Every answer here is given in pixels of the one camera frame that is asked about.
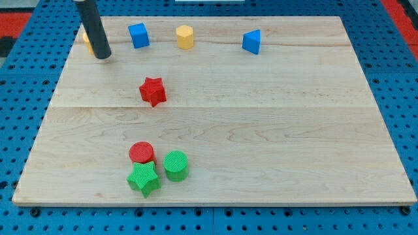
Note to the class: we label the red star block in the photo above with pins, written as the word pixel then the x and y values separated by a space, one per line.
pixel 153 91

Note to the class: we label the green star block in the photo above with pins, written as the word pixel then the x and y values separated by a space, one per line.
pixel 144 178

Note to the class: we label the light wooden board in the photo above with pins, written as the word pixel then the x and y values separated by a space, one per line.
pixel 295 125

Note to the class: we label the green cylinder block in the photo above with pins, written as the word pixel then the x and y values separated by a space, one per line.
pixel 175 164

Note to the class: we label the red cylinder block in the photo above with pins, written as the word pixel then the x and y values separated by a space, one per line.
pixel 142 152

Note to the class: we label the yellow hexagon block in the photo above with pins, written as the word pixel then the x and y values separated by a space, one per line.
pixel 184 35

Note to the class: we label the blue triangular prism block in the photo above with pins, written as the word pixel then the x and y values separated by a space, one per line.
pixel 251 41

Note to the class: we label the blue cube block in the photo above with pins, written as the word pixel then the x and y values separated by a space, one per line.
pixel 139 35

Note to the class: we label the yellow block behind rod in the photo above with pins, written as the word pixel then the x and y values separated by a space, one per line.
pixel 87 43

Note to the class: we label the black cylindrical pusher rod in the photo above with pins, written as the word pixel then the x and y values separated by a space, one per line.
pixel 94 29

